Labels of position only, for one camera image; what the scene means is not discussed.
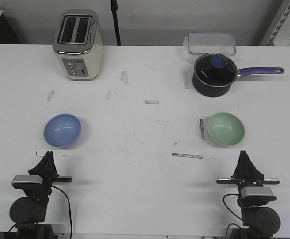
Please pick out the blue bowl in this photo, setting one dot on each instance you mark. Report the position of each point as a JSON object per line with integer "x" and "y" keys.
{"x": 62, "y": 131}

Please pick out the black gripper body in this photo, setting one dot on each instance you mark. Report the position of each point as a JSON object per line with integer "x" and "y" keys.
{"x": 41, "y": 193}
{"x": 241, "y": 183}

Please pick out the clear plastic food container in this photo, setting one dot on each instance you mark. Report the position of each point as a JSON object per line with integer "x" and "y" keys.
{"x": 205, "y": 43}

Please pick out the dark blue saucepan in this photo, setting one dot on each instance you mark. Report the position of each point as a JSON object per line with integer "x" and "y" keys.
{"x": 213, "y": 91}

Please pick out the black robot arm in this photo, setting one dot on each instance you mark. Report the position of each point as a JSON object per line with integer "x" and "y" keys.
{"x": 28, "y": 213}
{"x": 259, "y": 221}

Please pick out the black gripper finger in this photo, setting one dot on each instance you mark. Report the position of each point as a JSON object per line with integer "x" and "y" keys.
{"x": 46, "y": 167}
{"x": 245, "y": 168}

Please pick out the glass pot lid blue knob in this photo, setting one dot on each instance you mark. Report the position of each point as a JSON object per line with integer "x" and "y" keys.
{"x": 215, "y": 70}

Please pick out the grey perforated metal rack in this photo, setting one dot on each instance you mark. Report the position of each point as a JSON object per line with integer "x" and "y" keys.
{"x": 278, "y": 32}

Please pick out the green bowl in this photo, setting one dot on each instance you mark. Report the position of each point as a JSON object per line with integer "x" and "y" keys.
{"x": 225, "y": 129}

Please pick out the black tripod pole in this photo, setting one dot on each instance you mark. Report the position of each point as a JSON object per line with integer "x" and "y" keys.
{"x": 114, "y": 9}

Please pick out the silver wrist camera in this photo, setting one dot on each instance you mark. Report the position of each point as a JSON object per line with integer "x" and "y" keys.
{"x": 260, "y": 195}
{"x": 24, "y": 181}

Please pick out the cream and chrome toaster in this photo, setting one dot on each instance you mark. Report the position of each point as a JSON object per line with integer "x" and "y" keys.
{"x": 78, "y": 44}

